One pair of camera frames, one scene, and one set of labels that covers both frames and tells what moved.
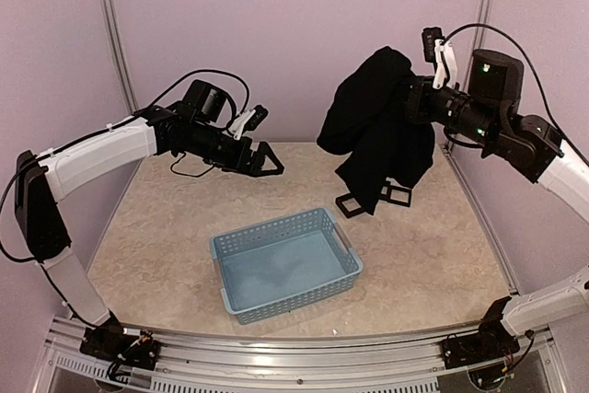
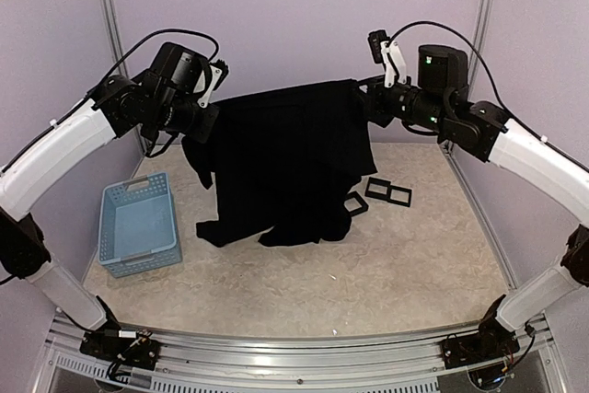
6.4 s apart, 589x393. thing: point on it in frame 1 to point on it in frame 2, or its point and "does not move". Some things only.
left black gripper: x=240 y=165 to x=202 y=132
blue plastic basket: x=277 y=265 to x=136 y=227
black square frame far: x=399 y=189 does not move
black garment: x=367 y=119 to x=286 y=163
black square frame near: x=340 y=201 does not move
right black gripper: x=415 y=104 to x=374 y=103
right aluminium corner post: x=486 y=0 does not move
